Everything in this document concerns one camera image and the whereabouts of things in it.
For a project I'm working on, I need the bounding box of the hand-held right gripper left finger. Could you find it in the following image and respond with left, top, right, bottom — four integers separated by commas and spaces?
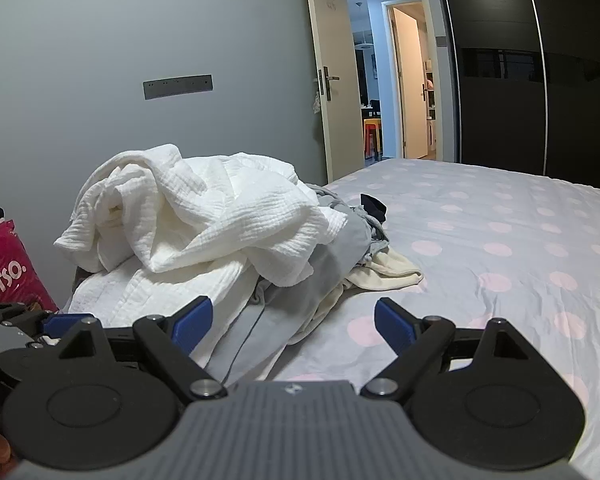
57, 296, 228, 402

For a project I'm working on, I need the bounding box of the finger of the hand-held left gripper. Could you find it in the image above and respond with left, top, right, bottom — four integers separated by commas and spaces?
10, 305, 97, 348

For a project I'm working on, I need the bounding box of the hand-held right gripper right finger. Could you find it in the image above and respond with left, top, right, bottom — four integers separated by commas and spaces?
361, 297, 531, 402

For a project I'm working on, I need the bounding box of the white crinkle cotton top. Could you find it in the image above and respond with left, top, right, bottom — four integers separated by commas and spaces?
54, 143, 348, 288

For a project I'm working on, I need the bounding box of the cream garment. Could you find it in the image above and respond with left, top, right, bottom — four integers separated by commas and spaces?
260, 247, 424, 381

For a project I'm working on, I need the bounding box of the white crinkle cotton garment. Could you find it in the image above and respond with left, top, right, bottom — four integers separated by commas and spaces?
62, 255, 261, 376

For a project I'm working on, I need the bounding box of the pink plastic bag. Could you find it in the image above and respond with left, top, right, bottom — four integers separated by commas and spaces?
0, 218, 60, 313

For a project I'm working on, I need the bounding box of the grey garment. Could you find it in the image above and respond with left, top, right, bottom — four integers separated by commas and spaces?
220, 182, 391, 386

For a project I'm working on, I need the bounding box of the small black garment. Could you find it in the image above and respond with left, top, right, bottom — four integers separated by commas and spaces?
360, 193, 387, 223

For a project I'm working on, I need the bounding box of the red stool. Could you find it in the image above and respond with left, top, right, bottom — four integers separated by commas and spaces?
363, 117, 383, 156

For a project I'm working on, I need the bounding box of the cream hallway door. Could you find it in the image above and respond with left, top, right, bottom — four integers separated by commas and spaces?
390, 7, 429, 160

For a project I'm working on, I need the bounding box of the black wardrobe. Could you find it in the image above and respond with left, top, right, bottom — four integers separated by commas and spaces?
437, 0, 600, 191

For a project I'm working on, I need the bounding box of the cream bedroom door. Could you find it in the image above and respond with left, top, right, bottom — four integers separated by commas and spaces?
302, 0, 366, 186

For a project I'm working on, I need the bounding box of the metal door handle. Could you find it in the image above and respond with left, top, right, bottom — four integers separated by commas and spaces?
314, 66, 341, 102

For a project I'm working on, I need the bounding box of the white door frame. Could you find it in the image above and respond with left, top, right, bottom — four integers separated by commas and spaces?
417, 0, 461, 163

